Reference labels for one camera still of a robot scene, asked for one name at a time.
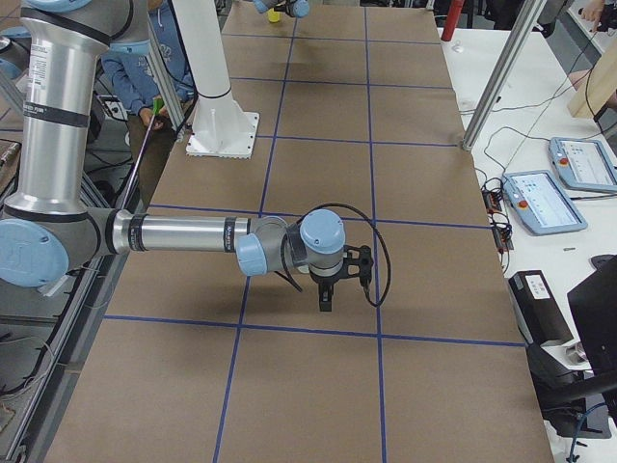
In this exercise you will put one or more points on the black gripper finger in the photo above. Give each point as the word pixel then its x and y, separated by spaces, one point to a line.
pixel 325 299

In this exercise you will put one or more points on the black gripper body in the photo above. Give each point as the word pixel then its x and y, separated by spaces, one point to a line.
pixel 322 282

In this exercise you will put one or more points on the yellow cup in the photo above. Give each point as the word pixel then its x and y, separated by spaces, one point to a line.
pixel 273 16

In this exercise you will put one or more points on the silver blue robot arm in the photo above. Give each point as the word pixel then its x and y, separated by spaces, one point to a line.
pixel 46 230
pixel 292 8

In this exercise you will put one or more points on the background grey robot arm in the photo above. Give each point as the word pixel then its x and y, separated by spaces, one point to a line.
pixel 15 55

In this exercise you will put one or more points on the orange black connector strip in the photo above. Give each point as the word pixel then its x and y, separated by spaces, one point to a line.
pixel 498 219

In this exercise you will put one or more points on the black box with label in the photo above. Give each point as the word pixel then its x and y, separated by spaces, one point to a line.
pixel 538 315

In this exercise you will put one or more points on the near blue teach pendant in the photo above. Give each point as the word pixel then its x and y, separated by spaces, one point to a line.
pixel 541 203

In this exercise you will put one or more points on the blue teach pendant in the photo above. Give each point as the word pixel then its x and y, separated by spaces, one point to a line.
pixel 583 165
pixel 541 203

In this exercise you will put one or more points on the black monitor stand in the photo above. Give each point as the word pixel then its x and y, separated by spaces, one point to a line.
pixel 581 401

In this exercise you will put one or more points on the far blue teach pendant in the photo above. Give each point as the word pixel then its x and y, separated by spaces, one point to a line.
pixel 583 165

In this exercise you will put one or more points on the person in blue hoodie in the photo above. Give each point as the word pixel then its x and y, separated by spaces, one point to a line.
pixel 131 76

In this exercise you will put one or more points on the wooden board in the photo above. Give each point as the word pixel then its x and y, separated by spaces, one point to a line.
pixel 595 87

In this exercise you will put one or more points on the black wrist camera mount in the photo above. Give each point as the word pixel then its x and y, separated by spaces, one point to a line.
pixel 358 263

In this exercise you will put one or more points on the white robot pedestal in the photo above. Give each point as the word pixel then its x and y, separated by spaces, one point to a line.
pixel 220 127

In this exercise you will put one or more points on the aluminium frame post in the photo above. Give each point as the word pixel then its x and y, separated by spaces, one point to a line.
pixel 511 50

